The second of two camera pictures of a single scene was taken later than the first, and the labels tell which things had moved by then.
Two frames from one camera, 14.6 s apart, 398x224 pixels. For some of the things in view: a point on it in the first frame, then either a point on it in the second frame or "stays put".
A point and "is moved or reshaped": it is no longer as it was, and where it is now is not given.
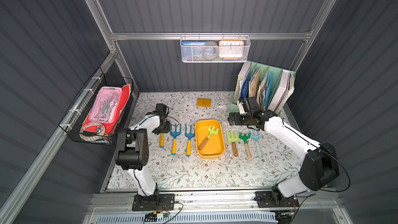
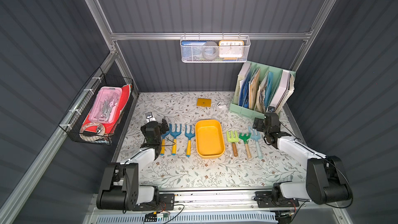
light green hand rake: x=233 y=139 stays put
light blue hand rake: x=256 y=136 stays put
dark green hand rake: x=245 y=138 stays put
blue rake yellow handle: x=161 y=140 is moved or reshaped
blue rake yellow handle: x=174 y=140 stays put
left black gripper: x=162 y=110 → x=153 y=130
